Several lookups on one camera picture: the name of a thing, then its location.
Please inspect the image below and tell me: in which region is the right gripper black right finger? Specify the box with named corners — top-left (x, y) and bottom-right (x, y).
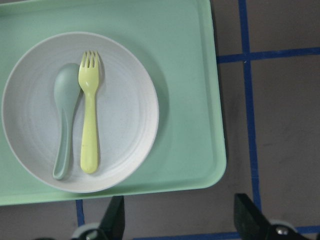
top-left (233, 193), bottom-right (308, 240)

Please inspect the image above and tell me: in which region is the grey-green plastic spoon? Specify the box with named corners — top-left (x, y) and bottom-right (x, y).
top-left (52, 63), bottom-right (80, 180)

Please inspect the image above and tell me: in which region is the mint green tray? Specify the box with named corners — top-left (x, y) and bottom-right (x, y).
top-left (0, 0), bottom-right (227, 206)

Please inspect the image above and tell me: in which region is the white round plate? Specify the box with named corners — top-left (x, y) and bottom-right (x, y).
top-left (1, 32), bottom-right (159, 193)

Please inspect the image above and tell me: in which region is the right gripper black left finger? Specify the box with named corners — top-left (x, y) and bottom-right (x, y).
top-left (70, 196), bottom-right (125, 240)

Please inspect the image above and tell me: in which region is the yellow plastic fork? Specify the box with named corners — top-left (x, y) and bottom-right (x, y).
top-left (78, 50), bottom-right (100, 174)

